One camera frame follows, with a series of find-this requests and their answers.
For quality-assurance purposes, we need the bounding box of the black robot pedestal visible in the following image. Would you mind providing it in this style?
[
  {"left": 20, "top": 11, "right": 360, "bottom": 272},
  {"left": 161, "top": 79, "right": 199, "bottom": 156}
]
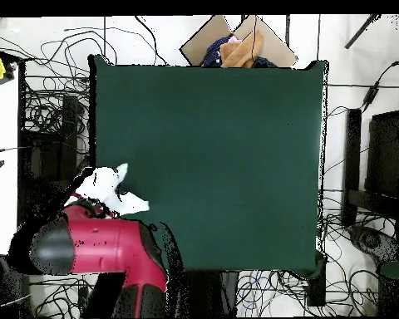
[{"left": 182, "top": 269, "right": 240, "bottom": 318}]

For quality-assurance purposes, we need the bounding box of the black computer tower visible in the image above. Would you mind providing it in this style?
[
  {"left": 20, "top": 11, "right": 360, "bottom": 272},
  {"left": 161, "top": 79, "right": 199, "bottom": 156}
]
[{"left": 19, "top": 94, "right": 81, "bottom": 207}]

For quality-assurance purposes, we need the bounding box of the black power adapter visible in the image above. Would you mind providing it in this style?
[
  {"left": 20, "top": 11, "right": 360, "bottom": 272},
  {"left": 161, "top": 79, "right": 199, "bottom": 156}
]
[{"left": 362, "top": 84, "right": 380, "bottom": 110}]

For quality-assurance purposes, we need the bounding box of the open cardboard box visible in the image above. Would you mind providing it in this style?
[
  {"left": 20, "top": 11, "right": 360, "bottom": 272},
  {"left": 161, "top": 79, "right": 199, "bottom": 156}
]
[{"left": 179, "top": 14, "right": 299, "bottom": 68}]

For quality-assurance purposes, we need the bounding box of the tan folded garment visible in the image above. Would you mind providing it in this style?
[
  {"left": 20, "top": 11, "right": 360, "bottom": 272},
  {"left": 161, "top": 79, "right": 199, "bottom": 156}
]
[{"left": 218, "top": 28, "right": 265, "bottom": 68}]

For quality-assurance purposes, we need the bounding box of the grey swivel chair base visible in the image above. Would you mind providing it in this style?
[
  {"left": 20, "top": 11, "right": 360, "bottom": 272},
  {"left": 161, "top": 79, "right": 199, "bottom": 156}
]
[{"left": 348, "top": 224, "right": 399, "bottom": 263}]

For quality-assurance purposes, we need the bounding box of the dark green table cloth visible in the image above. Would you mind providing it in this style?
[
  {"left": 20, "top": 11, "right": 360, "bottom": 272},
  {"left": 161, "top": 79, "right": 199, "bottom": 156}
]
[{"left": 88, "top": 54, "right": 330, "bottom": 278}]

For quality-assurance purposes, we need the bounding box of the white desk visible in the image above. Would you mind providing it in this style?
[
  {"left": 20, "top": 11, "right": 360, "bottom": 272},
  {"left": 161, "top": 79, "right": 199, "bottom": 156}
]
[{"left": 0, "top": 62, "right": 21, "bottom": 257}]

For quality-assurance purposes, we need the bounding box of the dark blue garment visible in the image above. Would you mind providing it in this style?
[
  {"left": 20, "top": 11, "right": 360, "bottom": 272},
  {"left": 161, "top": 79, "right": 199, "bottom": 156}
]
[{"left": 202, "top": 35, "right": 234, "bottom": 67}]

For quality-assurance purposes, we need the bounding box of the black thin rod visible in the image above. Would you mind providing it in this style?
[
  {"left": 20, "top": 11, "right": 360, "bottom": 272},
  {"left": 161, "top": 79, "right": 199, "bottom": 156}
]
[{"left": 344, "top": 13, "right": 380, "bottom": 50}]

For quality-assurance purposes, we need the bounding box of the black upright stand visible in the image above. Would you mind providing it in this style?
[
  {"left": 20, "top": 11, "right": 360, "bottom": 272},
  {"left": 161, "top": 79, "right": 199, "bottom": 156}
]
[{"left": 342, "top": 108, "right": 362, "bottom": 227}]

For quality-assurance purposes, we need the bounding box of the white printed T-shirt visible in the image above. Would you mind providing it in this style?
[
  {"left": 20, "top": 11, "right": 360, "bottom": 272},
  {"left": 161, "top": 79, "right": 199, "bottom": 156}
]
[{"left": 63, "top": 162, "right": 151, "bottom": 216}]

